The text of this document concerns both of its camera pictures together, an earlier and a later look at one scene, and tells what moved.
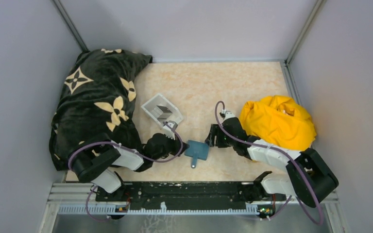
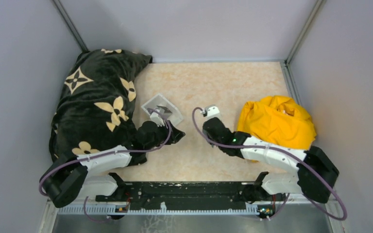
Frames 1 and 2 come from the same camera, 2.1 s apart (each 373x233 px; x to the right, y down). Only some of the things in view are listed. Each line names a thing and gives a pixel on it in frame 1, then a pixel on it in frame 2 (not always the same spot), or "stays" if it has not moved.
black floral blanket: [95, 99] stays
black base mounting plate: [187, 195] stays
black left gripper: [177, 145] to [178, 134]
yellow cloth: [279, 121] stays
